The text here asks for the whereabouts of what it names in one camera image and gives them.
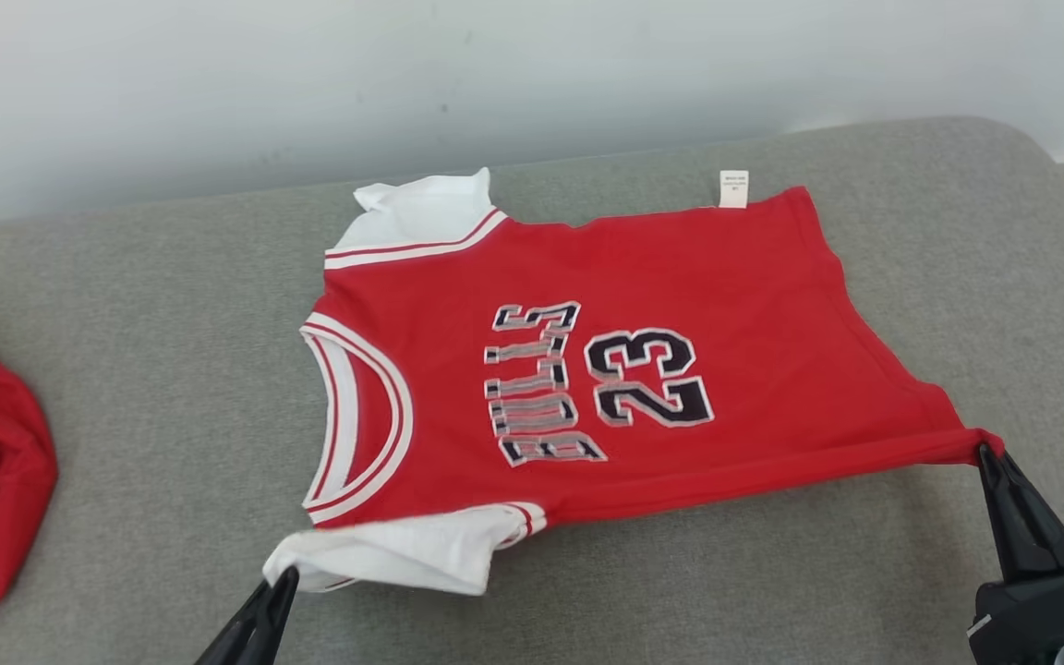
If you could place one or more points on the red Bulls jersey white sleeves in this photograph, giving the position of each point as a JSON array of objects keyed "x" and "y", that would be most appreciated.
[{"x": 754, "y": 314}]

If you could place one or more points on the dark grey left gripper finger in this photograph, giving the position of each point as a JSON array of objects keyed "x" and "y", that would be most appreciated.
[
  {"x": 238, "y": 633},
  {"x": 275, "y": 619}
]

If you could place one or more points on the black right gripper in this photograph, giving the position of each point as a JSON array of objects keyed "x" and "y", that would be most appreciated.
[{"x": 1040, "y": 614}]

